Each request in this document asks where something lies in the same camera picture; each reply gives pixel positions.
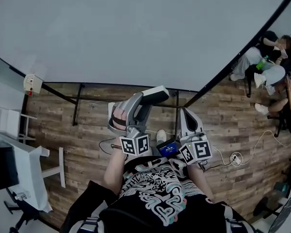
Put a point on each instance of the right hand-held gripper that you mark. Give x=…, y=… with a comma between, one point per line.
x=202, y=149

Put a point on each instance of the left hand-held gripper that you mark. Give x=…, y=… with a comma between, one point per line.
x=138, y=145

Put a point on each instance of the black and white whiteboard eraser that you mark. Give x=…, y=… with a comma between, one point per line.
x=156, y=94

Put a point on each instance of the person's left forearm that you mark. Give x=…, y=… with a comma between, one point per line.
x=114, y=173

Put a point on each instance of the person's right forearm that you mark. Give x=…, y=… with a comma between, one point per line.
x=200, y=183

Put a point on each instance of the whiteboard on black stand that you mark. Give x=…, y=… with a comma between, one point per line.
x=135, y=33

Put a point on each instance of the person's left hand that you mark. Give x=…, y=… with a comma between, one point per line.
x=118, y=113

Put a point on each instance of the person's white shoe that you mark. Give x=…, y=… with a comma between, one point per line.
x=161, y=136

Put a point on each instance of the small blue screen device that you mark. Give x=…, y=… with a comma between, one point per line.
x=167, y=149

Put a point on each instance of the black office chair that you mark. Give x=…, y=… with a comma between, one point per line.
x=283, y=125
x=248, y=86
x=24, y=215

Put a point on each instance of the person's black patterned shirt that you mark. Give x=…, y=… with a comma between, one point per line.
x=157, y=203

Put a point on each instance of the green bottle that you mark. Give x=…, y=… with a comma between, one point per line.
x=262, y=62

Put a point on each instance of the teal box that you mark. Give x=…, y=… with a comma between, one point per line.
x=280, y=187

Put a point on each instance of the white box with red button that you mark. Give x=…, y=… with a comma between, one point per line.
x=32, y=82

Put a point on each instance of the dark marble round table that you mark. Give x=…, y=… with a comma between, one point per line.
x=283, y=215

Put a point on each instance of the white cloth covered table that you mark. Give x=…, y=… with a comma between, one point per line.
x=26, y=171

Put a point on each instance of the white side table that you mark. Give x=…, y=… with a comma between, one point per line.
x=4, y=118

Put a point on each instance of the small clear item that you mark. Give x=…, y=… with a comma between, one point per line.
x=21, y=195

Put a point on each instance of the black monitor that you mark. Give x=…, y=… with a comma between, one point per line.
x=2, y=169

